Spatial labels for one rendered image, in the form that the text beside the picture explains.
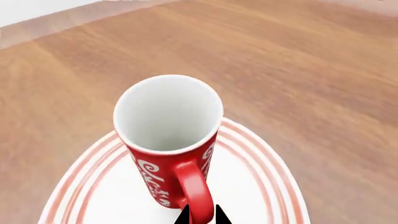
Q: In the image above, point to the red mug with white script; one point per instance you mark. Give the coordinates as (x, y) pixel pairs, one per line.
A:
(168, 116)

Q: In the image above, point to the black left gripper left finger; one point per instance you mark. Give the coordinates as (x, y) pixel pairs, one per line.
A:
(184, 217)

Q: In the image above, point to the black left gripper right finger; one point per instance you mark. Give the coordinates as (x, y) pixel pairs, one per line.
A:
(222, 217)

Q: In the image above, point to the white plate with red rings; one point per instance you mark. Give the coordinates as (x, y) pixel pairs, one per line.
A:
(102, 193)

